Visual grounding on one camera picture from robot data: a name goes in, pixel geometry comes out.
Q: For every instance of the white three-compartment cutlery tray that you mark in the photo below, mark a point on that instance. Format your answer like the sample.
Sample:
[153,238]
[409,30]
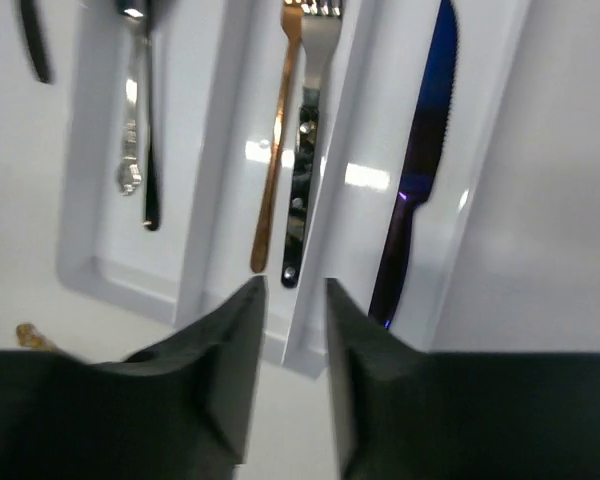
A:
[218,68]

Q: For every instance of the copper fork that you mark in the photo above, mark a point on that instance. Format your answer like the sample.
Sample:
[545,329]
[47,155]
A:
[291,26]

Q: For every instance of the blue knife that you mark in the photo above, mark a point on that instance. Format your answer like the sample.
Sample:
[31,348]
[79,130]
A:
[421,161]

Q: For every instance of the black knife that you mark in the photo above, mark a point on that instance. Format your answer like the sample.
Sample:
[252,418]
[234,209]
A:
[35,41]

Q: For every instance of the black spoon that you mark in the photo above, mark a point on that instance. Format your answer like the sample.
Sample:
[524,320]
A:
[152,210]

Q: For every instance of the silver fork with black handle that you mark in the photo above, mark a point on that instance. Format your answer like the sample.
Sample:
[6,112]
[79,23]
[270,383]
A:
[321,24]

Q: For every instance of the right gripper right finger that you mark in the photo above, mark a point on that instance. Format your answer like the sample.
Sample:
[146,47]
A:
[401,413]

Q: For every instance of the gold spoon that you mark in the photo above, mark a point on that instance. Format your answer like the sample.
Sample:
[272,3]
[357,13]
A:
[28,336]

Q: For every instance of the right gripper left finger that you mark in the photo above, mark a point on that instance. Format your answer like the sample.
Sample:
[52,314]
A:
[178,409]

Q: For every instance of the silver spoon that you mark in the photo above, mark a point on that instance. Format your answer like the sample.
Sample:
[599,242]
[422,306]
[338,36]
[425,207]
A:
[128,175]

